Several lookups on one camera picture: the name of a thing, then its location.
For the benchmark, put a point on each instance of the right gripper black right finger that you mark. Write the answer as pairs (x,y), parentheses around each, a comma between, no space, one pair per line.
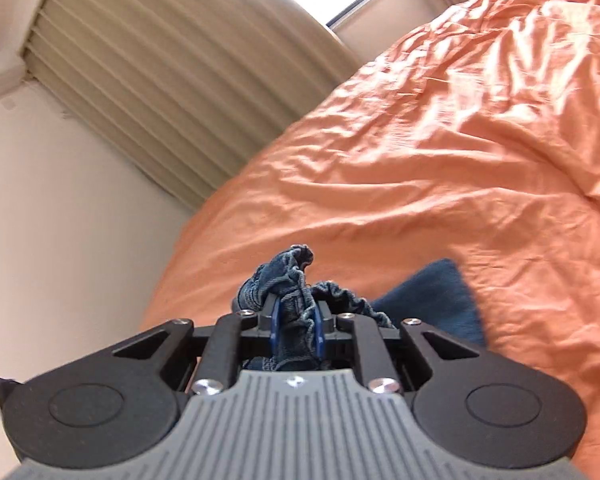
(474,403)

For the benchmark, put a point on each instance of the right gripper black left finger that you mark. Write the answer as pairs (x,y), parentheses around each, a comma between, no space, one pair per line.
(121,401)

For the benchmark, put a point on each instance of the blue denim jeans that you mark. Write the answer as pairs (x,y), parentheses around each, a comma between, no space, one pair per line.
(436,294)

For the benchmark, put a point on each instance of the orange bed cover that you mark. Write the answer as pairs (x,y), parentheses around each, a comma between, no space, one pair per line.
(475,138)

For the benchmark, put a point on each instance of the beige curtain left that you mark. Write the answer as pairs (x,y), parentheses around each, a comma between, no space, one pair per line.
(187,90)

